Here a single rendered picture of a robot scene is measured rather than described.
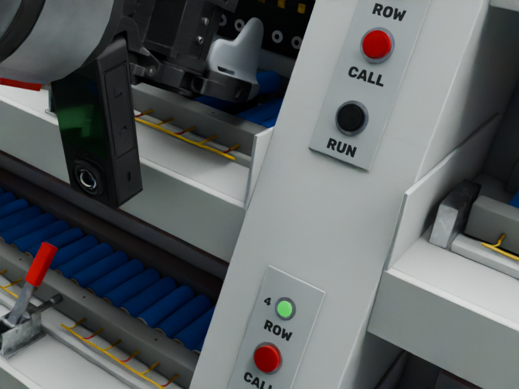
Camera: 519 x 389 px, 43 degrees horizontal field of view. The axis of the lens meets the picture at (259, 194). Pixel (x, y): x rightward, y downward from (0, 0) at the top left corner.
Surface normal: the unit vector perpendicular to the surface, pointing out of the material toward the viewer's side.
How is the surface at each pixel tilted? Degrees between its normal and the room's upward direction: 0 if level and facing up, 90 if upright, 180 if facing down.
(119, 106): 90
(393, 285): 109
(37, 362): 19
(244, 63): 90
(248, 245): 90
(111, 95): 90
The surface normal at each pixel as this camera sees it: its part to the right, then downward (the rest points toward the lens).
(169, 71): 0.18, 0.23
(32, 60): 0.36, 0.92
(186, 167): 0.14, -0.88
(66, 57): 0.53, 0.80
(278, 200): -0.47, 0.02
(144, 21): 0.83, 0.36
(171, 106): -0.54, 0.32
